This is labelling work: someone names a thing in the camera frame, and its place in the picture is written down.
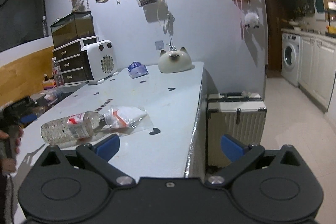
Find cream hard-shell suitcase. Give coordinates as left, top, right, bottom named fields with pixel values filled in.
left=207, top=92, right=267, bottom=168

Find white cat shaped ornament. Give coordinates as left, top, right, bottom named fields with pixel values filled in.
left=158, top=47, right=192, bottom=73

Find small upright plastic bottle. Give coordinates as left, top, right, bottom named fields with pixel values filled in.
left=52, top=57, right=64, bottom=87

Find glass fish tank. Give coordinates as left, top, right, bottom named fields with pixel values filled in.
left=51, top=11, right=95, bottom=48

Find clear plastic water bottle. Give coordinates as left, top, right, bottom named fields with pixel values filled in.
left=41, top=111, right=113, bottom=145

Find white washing machine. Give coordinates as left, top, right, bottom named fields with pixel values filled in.
left=281, top=32, right=301, bottom=87

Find clear plastic bag with red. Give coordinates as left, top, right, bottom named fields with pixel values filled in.
left=102, top=105, right=153, bottom=135

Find white wall socket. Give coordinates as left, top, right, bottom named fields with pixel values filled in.
left=155, top=40, right=165, bottom=51

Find blue white tissue pack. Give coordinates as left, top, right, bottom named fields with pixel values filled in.
left=127, top=61, right=148, bottom=79

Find white fan heater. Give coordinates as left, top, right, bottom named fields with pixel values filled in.
left=80, top=40, right=118, bottom=85

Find white fluffy sheep wall toy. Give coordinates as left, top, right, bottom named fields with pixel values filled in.
left=244, top=12, right=259, bottom=28

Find person's left hand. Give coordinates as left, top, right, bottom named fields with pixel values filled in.
left=1, top=125, right=23, bottom=175

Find white kitchen cabinets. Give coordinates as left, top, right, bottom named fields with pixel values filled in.
left=298, top=36, right=335, bottom=111

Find white dark drawer unit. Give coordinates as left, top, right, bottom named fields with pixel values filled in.
left=52, top=36, right=98, bottom=85

